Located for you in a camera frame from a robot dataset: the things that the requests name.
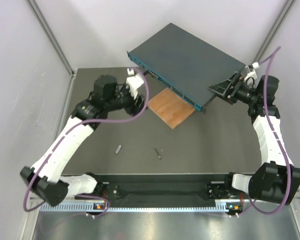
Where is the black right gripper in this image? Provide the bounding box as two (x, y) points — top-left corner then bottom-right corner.
(208, 72), (259, 105)

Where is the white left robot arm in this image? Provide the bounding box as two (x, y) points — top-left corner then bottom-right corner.
(20, 69), (149, 207)

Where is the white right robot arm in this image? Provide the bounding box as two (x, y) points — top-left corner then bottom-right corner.
(209, 73), (300, 205)

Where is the wooden board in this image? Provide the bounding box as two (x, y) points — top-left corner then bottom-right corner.
(148, 88), (196, 129)

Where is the silver SFP module leftmost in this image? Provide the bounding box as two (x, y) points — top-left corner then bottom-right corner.
(114, 145), (122, 154)

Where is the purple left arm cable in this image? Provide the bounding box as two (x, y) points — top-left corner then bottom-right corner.
(22, 66), (151, 217)

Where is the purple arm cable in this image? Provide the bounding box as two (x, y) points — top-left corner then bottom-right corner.
(22, 66), (151, 217)
(236, 46), (292, 218)

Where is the dark blue network switch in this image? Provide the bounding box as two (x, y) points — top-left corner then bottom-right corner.
(127, 23), (245, 112)

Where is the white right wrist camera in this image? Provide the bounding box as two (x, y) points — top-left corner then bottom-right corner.
(241, 62), (260, 81)

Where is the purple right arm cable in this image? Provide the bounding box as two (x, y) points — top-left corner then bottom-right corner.
(236, 46), (292, 218)

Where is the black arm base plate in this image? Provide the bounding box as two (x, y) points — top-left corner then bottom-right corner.
(81, 173), (248, 207)

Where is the grey slotted cable duct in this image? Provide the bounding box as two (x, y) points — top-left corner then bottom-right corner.
(39, 198), (243, 213)

